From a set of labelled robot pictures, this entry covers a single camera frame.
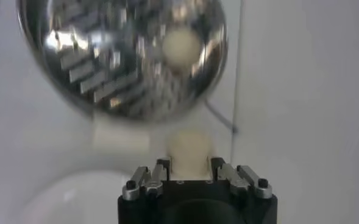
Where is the perforated stainless steel steamer basket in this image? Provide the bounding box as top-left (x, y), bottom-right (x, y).
top-left (16, 0), bottom-right (229, 122)

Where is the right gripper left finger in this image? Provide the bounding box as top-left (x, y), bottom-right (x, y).
top-left (123, 158), bottom-right (171, 201)

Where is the white steamed baozi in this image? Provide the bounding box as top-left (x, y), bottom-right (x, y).
top-left (166, 130), bottom-right (213, 180)
top-left (162, 27), bottom-right (202, 66)

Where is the black cooker power cord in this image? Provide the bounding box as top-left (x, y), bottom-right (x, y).
top-left (203, 99), bottom-right (240, 135)

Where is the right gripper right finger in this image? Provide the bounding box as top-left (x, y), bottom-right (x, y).
top-left (210, 156), bottom-right (273, 200)

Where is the white round plate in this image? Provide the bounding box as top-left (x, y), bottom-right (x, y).
top-left (20, 169), bottom-right (132, 224)

